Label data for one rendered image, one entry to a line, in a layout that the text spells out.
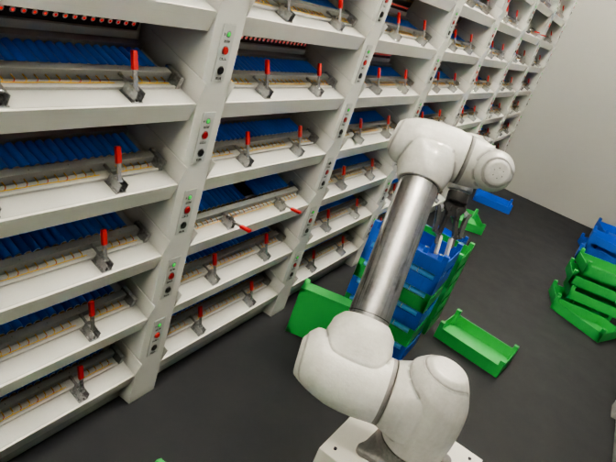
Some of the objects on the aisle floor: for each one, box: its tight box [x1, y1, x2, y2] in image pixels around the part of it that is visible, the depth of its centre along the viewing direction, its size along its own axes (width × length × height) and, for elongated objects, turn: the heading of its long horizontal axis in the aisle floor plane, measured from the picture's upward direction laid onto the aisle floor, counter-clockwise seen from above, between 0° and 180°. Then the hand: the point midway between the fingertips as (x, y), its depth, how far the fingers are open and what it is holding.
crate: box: [434, 309, 520, 378], centre depth 235 cm, size 30×20×8 cm
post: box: [119, 0, 250, 404], centre depth 126 cm, size 20×9×171 cm, turn 25°
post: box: [263, 0, 392, 316], centre depth 184 cm, size 20×9×171 cm, turn 25°
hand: (443, 247), depth 195 cm, fingers open, 3 cm apart
